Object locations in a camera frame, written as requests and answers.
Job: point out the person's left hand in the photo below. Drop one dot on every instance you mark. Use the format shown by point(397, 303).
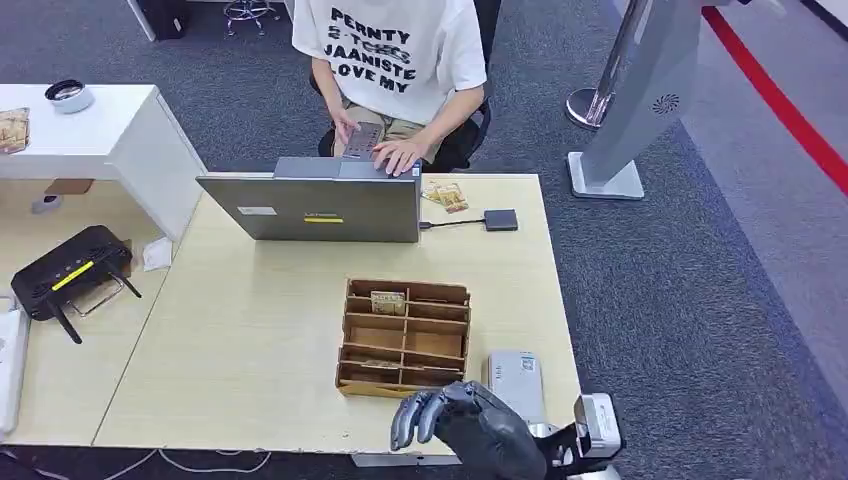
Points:
point(397, 156)

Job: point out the person's right hand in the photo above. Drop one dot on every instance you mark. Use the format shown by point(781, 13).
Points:
point(344, 132)

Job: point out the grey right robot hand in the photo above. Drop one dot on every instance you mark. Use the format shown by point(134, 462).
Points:
point(487, 434)

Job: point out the grey keypad device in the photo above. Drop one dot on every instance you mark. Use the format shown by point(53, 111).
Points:
point(364, 140)

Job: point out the white card reader device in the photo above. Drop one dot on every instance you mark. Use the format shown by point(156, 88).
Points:
point(517, 384)

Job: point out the grey laptop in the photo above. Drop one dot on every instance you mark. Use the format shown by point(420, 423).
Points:
point(324, 205)

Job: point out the person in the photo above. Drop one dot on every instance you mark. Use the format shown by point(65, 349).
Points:
point(391, 60)

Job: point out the grey adapter hub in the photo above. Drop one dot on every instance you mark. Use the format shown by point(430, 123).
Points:
point(501, 220)

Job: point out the wooden card box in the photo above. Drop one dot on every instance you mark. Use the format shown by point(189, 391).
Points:
point(404, 341)

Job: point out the chrome stool base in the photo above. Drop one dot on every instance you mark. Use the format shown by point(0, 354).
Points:
point(246, 13)

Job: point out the black cabinet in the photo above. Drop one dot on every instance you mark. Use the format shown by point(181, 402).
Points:
point(162, 16)

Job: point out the white paper scrap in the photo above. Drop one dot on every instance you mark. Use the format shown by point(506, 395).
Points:
point(157, 254)

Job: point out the grey kiosk stand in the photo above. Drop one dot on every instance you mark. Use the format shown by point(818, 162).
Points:
point(636, 112)

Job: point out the white side desk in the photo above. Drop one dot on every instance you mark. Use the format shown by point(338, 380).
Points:
point(99, 139)

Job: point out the white round bowl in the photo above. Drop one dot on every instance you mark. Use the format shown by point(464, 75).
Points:
point(69, 97)

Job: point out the clear plastic holder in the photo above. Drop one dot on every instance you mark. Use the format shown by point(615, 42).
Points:
point(99, 297)

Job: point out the black router with antennas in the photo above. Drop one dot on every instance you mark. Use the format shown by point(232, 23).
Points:
point(66, 272)

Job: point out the white box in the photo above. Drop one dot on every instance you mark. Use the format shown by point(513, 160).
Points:
point(10, 371)

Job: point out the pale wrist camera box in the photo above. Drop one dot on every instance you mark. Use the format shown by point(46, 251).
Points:
point(601, 424)

